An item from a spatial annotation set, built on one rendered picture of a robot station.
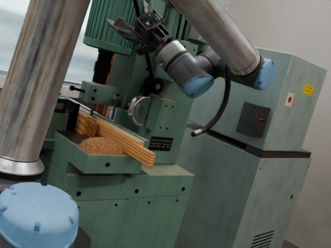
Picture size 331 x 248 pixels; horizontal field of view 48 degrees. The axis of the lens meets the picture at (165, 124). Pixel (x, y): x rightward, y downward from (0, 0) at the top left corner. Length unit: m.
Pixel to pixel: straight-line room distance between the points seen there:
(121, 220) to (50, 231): 0.74
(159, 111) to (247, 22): 2.66
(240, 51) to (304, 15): 2.68
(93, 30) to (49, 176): 0.51
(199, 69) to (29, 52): 0.50
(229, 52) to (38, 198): 0.56
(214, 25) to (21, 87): 0.43
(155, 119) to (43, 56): 0.67
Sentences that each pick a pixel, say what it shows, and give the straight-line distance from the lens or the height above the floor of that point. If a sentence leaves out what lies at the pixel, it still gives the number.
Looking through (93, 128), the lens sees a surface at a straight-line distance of 1.30.
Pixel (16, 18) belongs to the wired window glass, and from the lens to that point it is 2.78.
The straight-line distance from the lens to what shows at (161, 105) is 1.34.
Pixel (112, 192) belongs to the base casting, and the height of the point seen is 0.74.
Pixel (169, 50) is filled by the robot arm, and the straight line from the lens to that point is 1.11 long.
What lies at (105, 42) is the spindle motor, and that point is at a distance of 1.32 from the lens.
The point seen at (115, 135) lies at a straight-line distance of 1.27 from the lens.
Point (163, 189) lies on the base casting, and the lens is 1.47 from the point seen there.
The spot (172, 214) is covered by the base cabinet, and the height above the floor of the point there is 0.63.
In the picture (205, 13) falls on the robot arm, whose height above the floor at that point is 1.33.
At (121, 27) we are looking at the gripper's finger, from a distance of 1.19.
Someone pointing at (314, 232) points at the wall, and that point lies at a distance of 3.47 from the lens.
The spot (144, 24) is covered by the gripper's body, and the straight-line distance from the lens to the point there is 1.14.
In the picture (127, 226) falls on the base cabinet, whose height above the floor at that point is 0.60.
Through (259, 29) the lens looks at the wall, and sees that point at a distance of 3.81.
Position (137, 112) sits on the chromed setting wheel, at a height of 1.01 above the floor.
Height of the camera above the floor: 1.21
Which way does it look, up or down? 9 degrees down
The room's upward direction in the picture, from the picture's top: 15 degrees clockwise
